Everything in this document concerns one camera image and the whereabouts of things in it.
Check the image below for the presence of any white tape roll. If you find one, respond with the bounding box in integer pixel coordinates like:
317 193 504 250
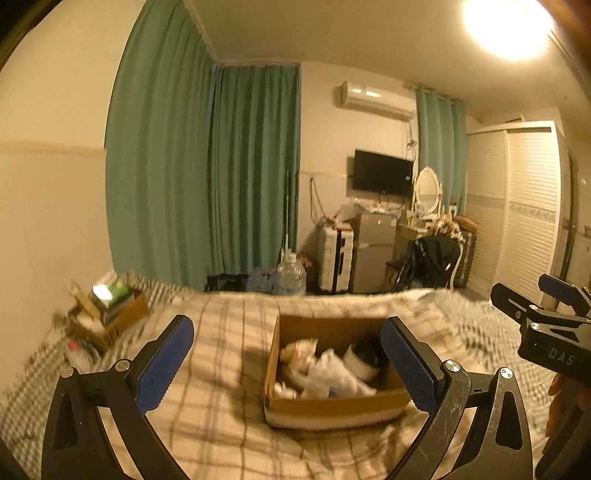
342 336 383 383

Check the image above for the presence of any white knit sock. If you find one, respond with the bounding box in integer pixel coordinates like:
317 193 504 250
279 338 318 390

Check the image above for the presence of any person's right hand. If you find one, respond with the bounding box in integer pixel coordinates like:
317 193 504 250
545 374 591 437

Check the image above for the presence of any black jacket on chair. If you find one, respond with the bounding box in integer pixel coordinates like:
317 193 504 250
413 235 461 289

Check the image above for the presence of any crumpled white cloth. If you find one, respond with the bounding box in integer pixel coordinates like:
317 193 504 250
300 349 378 399

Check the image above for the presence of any brown cardboard box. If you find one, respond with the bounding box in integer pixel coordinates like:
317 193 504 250
263 314 410 431

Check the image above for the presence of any white louvered wardrobe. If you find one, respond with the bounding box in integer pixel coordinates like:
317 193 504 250
465 121 568 303

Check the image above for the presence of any small cluttered cardboard box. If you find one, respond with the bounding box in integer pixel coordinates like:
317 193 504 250
66 281 149 354

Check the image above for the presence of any white oval vanity mirror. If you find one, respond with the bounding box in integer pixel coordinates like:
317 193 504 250
414 167 443 216

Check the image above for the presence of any green white packet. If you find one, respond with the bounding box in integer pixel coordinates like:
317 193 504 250
91 271 129 308

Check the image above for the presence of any silver mini fridge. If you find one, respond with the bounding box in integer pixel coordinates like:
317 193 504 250
349 213 397 294

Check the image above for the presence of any white suitcase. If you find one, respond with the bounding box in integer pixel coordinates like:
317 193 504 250
318 226 353 293

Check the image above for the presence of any large clear water bottle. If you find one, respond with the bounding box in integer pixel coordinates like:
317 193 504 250
274 252 307 296

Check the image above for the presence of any narrow green curtain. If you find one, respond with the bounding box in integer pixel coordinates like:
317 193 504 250
416 86 468 212

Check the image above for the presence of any black bag on floor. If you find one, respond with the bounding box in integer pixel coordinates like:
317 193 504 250
204 274 249 293

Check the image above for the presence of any white pole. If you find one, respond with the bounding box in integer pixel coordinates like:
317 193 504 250
280 169 297 260

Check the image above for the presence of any white air conditioner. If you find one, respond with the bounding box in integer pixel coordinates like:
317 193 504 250
339 81 416 121

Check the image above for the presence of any ceiling lamp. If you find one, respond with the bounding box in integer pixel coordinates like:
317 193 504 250
462 0 554 62

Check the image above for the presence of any large green curtain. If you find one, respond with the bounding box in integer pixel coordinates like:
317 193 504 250
105 1 301 290

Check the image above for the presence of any black wall television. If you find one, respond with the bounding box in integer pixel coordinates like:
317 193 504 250
352 149 414 197

